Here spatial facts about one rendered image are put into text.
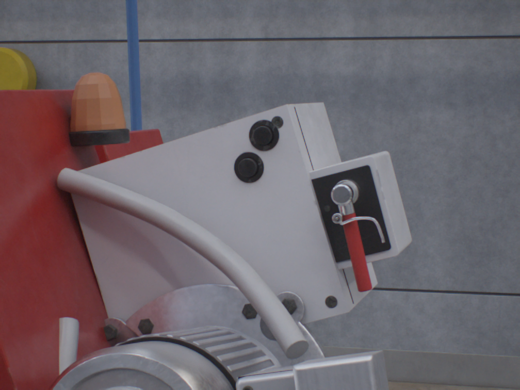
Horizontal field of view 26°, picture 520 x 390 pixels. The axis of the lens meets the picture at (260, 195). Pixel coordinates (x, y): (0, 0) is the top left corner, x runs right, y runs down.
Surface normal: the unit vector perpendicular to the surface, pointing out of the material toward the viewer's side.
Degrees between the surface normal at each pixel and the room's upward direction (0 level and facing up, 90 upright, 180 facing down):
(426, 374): 90
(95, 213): 90
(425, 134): 90
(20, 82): 90
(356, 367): 81
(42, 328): 70
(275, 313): 47
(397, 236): 75
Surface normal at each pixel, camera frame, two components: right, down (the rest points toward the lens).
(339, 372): -0.25, -0.07
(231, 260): -0.18, -0.53
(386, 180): 0.93, -0.24
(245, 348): 0.53, -0.85
